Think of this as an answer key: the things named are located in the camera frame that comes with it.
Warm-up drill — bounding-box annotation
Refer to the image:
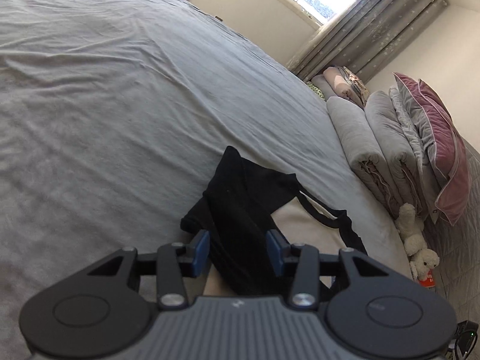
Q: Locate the upper folded grey quilt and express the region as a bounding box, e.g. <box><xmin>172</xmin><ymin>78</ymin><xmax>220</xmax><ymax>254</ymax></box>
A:
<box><xmin>364</xmin><ymin>90</ymin><xmax>429</xmax><ymax>219</ymax></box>

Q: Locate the grey bed sheet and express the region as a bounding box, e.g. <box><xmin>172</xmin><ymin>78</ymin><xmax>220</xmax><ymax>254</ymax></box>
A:
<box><xmin>1</xmin><ymin>0</ymin><xmax>409</xmax><ymax>359</ymax></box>

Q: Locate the white plush toy dog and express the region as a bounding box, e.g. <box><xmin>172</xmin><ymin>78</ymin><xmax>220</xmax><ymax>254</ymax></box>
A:
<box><xmin>395</xmin><ymin>203</ymin><xmax>440</xmax><ymax>282</ymax></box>

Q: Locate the folded grey quilt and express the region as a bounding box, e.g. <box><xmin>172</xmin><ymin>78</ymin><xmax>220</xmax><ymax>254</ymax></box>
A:
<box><xmin>326</xmin><ymin>97</ymin><xmax>403</xmax><ymax>218</ymax></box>
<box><xmin>364</xmin><ymin>90</ymin><xmax>429</xmax><ymax>219</ymax></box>

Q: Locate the beige black raglan bear shirt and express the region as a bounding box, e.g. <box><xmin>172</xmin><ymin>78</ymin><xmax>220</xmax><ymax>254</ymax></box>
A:
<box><xmin>181</xmin><ymin>146</ymin><xmax>366</xmax><ymax>296</ymax></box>

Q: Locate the light grey patterned quilt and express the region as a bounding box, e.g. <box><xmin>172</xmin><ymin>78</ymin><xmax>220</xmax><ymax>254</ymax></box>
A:
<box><xmin>389</xmin><ymin>87</ymin><xmax>430</xmax><ymax>167</ymax></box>

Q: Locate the grey quilted headboard cover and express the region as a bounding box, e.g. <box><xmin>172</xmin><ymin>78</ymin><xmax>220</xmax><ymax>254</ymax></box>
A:
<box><xmin>425</xmin><ymin>143</ymin><xmax>480</xmax><ymax>323</ymax></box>

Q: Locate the grey right window curtain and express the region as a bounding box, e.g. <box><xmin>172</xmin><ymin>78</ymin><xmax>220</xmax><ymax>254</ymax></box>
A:
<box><xmin>287</xmin><ymin>0</ymin><xmax>448</xmax><ymax>83</ymax></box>

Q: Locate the lower folded grey quilt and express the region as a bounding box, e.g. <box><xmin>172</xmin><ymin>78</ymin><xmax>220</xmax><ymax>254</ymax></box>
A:
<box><xmin>326</xmin><ymin>97</ymin><xmax>403</xmax><ymax>218</ymax></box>

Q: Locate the red paperback book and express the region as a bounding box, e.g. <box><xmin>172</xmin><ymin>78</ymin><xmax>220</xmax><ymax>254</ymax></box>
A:
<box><xmin>418</xmin><ymin>270</ymin><xmax>435</xmax><ymax>289</ymax></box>

